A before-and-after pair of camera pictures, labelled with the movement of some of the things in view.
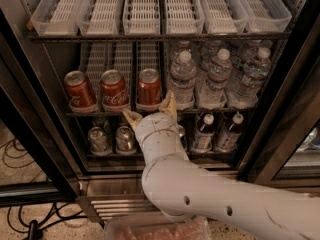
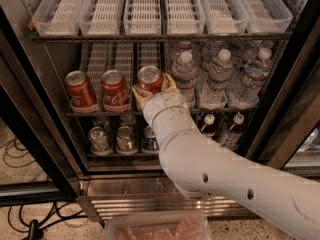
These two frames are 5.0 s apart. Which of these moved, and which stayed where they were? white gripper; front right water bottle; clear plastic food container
Moved: white gripper
Stayed: front right water bottle; clear plastic food container
